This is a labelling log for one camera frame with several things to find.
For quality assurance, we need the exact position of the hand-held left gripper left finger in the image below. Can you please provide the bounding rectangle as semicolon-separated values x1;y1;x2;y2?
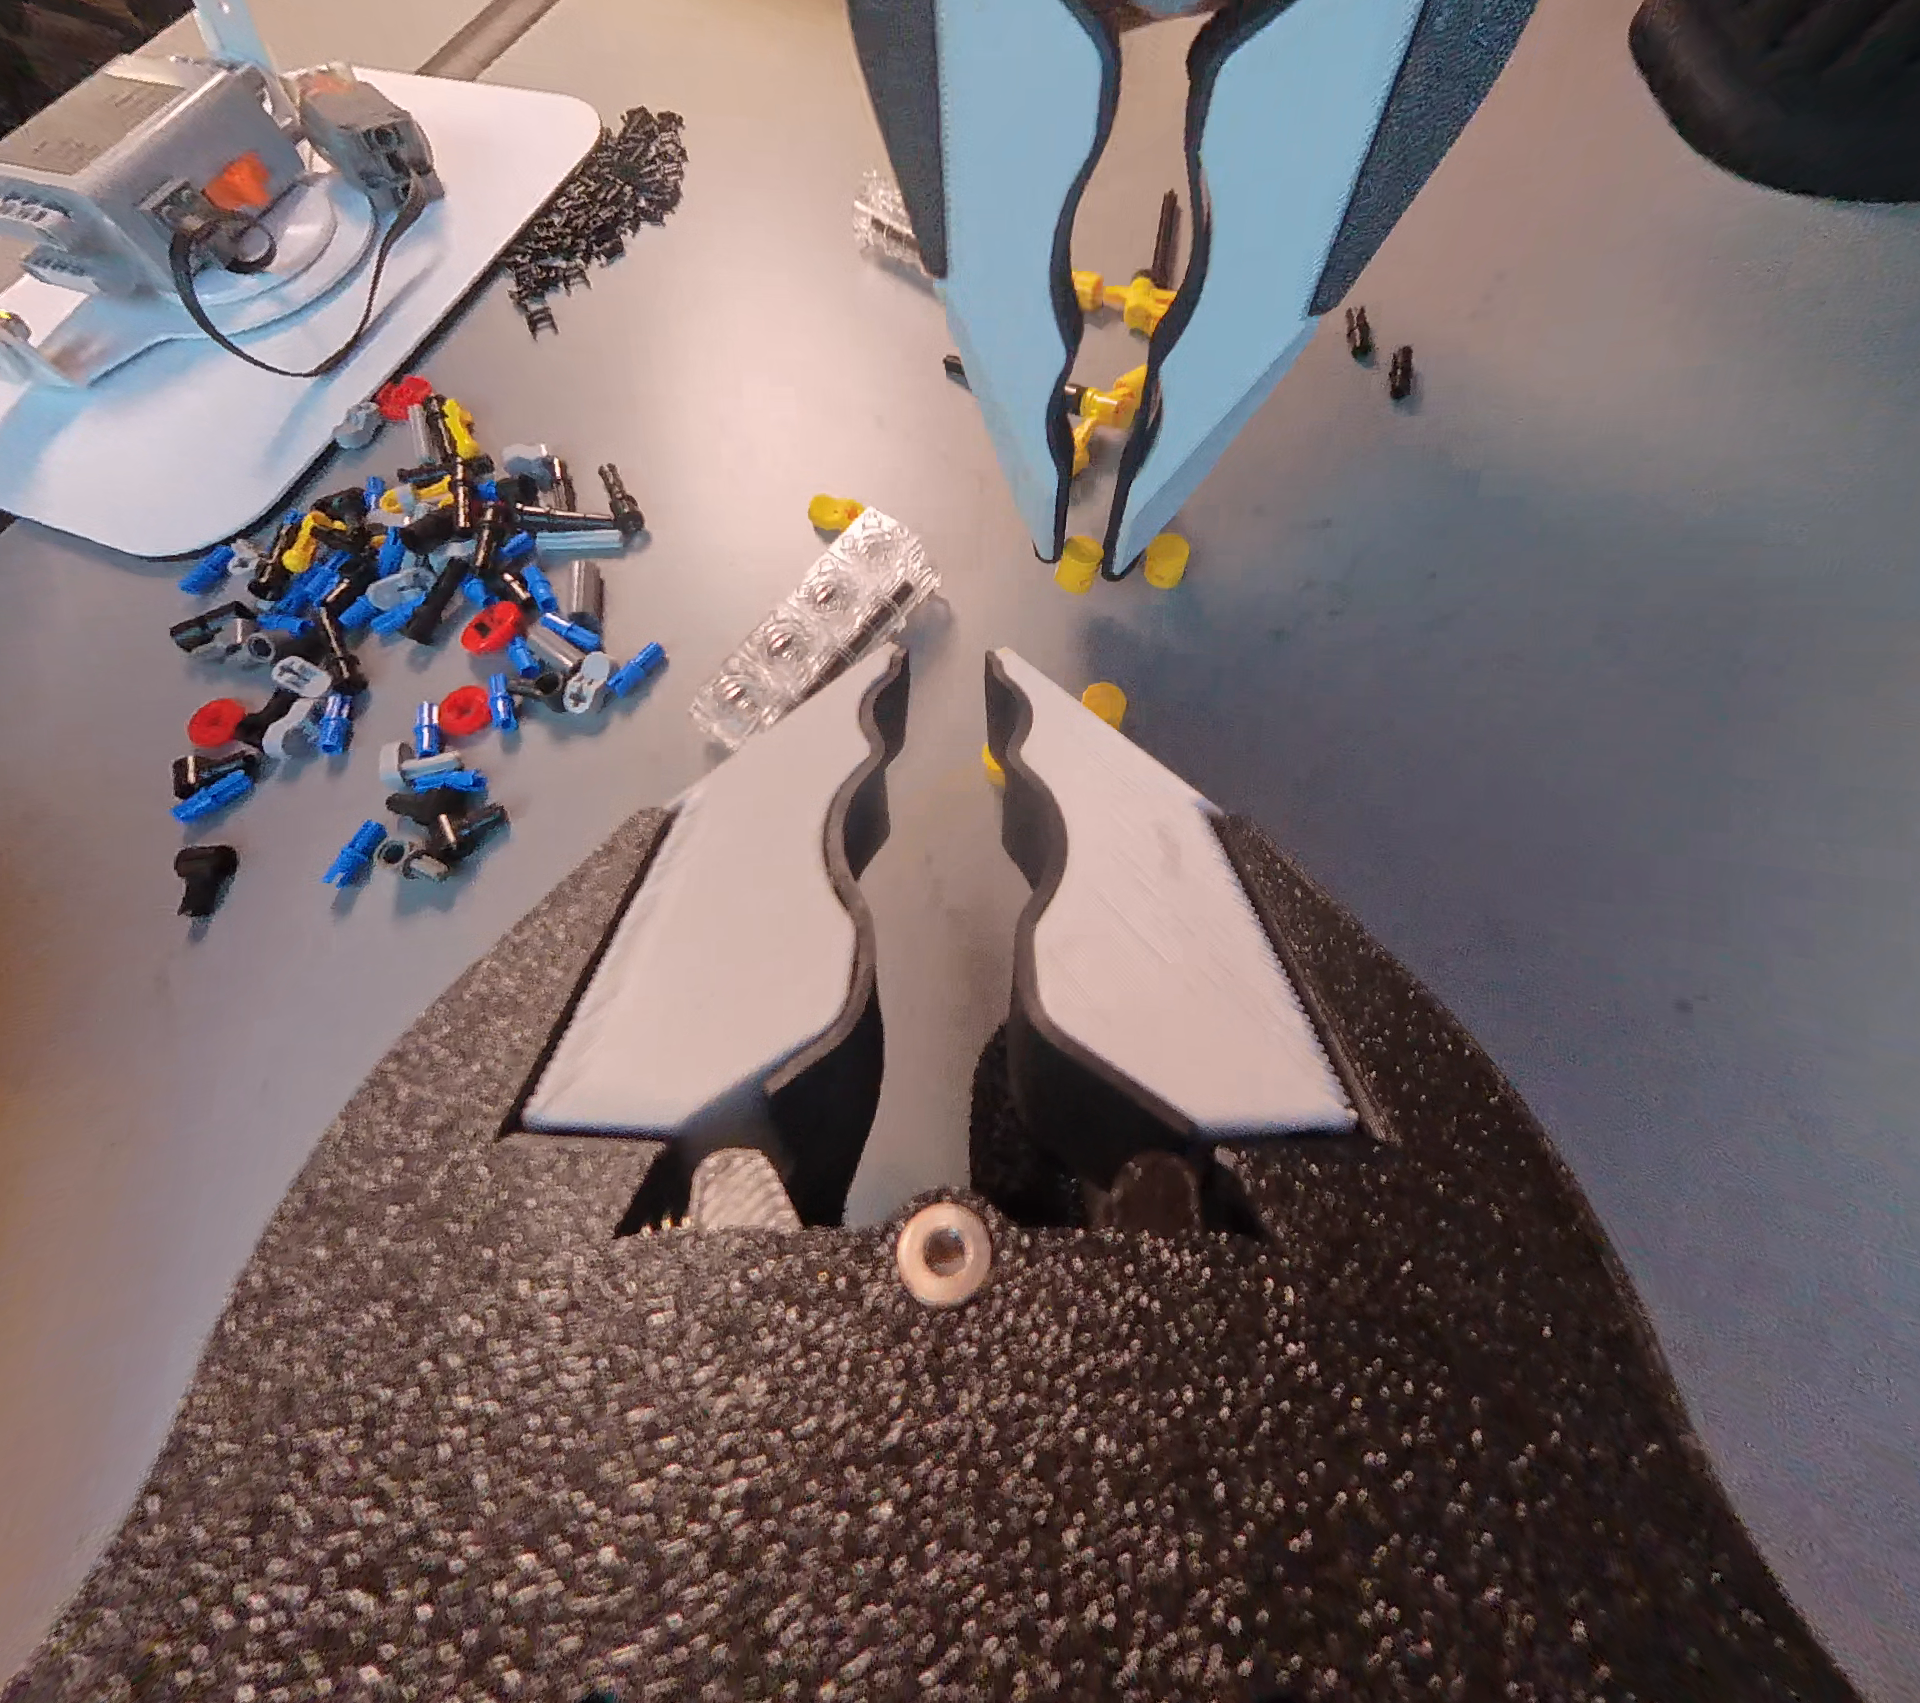
522;645;911;1135

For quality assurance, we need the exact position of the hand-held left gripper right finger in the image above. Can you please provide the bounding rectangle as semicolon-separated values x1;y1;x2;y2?
982;647;1359;1147

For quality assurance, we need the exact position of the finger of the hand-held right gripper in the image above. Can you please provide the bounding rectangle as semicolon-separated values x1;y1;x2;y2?
1102;0;1430;579
929;0;1122;565

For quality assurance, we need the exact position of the yellow piston axle assembly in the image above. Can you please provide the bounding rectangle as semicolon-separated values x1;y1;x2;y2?
1054;359;1152;475
1067;187;1188;327

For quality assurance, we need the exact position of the clear toy brick block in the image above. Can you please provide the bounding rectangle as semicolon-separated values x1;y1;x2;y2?
852;169;923;267
689;507;947;751

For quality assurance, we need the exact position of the pile of small toy pieces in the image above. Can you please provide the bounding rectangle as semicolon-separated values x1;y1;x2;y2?
167;371;670;919

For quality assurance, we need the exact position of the grey desk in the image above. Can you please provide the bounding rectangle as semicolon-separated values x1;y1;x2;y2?
0;0;1920;1703

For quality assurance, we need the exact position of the black cloth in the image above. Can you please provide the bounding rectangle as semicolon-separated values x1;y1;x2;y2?
1625;0;1920;205

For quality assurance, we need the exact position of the white book stand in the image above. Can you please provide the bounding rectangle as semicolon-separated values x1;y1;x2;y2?
0;0;601;559

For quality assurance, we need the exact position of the grey toy motor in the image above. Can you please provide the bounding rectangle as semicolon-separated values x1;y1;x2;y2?
295;65;449;209

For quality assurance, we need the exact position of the grey battery box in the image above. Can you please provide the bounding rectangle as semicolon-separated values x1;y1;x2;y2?
0;59;324;301

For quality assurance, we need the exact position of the pile of black chain links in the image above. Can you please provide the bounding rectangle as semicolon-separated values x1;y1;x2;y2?
502;105;691;335

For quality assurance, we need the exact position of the black cable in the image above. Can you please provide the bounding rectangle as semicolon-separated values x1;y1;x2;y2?
167;179;439;379

